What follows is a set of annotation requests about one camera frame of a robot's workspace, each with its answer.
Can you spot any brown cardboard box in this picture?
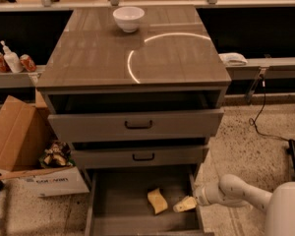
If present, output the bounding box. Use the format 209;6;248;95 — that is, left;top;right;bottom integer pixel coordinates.
0;95;89;197

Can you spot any white ceramic bowl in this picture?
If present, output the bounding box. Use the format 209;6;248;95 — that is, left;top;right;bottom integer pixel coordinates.
113;6;145;32

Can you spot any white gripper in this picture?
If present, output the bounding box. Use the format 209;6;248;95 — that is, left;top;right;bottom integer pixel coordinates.
173;185;209;212

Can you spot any right red soda can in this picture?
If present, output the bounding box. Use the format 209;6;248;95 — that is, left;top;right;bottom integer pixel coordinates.
20;54;36;72

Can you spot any black power cable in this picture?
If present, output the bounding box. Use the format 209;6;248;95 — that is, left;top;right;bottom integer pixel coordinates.
248;74;290;143

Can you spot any white pump bottle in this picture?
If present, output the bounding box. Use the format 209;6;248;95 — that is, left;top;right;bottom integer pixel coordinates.
0;40;24;73

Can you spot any yellow sponge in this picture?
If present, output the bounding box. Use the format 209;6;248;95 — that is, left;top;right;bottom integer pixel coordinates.
147;188;168;215

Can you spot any bottom grey drawer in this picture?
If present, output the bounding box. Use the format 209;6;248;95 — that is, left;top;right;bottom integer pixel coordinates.
85;165;204;236

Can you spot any folded white cloth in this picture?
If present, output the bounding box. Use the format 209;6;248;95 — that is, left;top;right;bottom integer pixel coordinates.
219;52;248;66

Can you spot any top grey drawer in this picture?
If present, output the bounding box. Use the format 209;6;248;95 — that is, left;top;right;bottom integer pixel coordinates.
48;109;223;143

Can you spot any crumpled snack bag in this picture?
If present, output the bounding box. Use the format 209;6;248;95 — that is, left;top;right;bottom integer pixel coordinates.
38;141;75;168

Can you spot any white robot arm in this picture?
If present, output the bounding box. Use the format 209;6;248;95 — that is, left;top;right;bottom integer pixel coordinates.
173;174;295;236

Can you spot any middle grey drawer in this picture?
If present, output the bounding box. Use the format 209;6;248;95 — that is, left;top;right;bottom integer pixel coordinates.
72;146;208;169

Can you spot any grey drawer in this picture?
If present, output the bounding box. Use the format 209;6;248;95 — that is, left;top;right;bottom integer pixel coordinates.
48;109;223;143
72;146;208;169
85;165;204;236

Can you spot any grey drawer cabinet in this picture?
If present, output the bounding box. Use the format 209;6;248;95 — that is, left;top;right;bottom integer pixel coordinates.
35;4;233;236

